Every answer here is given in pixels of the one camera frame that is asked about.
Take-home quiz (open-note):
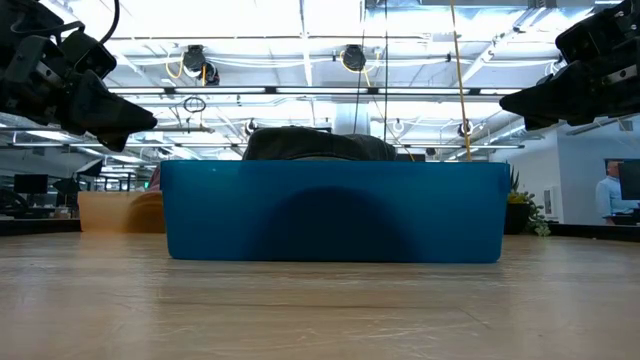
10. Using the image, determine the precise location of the yellow cable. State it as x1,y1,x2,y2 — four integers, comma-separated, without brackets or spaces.
448,0,474,162

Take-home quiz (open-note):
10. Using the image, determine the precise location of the dark wall screen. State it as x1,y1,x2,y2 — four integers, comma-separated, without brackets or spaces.
618,159,640,201

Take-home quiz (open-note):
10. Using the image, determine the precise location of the black baseball cap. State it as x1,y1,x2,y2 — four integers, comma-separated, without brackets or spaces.
242,125,399,162

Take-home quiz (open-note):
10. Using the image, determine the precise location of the blue plastic bin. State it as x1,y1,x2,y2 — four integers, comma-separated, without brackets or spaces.
159,159,511,265

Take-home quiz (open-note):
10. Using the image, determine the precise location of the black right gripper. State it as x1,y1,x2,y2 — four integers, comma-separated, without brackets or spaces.
498,47,640,132

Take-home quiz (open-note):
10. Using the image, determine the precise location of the white wall device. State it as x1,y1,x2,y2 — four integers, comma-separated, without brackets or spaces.
543,185,559,219

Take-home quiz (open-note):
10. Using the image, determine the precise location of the person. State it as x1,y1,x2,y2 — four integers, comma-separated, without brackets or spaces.
594,159,640,226

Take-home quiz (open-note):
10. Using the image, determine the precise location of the black ceiling cable reel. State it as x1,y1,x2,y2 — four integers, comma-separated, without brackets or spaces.
181,44,221,87
341,43,368,73

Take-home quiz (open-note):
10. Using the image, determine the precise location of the thin black hanging cable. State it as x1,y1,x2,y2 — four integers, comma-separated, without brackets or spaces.
382,0,391,144

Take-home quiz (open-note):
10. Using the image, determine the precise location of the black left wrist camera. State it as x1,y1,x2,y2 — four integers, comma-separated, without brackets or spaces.
60,30,119,80

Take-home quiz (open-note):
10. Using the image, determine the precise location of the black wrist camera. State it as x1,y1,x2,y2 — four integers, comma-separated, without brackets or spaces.
555,2,632,64
60,30,119,80

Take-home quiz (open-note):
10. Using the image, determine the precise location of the potted succulent plant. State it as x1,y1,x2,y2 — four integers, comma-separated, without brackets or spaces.
503,164,551,237

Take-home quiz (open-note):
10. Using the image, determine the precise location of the black computer monitor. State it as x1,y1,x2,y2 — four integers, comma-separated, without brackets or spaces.
13,173,50,195

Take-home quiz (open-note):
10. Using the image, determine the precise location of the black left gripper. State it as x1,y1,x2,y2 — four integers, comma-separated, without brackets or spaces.
0,29,158,153

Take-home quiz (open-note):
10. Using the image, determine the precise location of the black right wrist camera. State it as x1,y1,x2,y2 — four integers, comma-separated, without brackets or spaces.
555,2,632,64

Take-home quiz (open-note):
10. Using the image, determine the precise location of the orange plastic bin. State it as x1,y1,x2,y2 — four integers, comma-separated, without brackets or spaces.
77,190,167,234

